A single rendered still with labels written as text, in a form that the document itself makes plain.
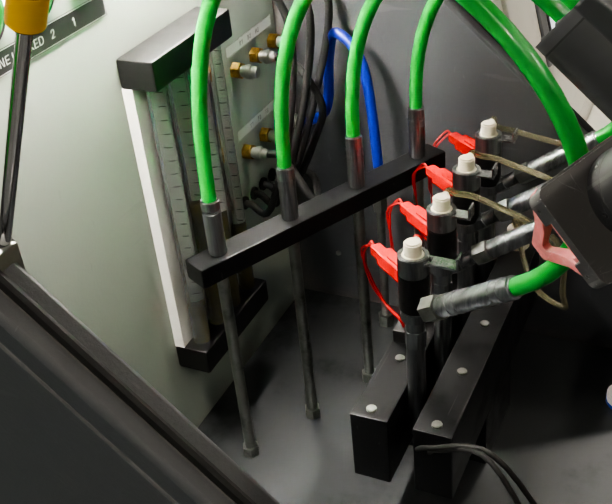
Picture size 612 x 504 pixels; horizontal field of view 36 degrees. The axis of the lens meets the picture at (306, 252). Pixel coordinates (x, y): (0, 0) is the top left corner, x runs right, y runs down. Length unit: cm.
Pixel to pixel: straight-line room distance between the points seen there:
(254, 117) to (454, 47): 24
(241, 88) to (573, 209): 60
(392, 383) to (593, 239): 42
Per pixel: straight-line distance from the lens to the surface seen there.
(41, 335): 55
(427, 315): 74
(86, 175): 86
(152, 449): 55
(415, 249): 81
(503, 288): 68
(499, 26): 59
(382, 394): 91
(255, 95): 111
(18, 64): 47
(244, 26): 107
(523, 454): 107
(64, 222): 84
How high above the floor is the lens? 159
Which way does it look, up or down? 33 degrees down
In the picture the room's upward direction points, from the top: 6 degrees counter-clockwise
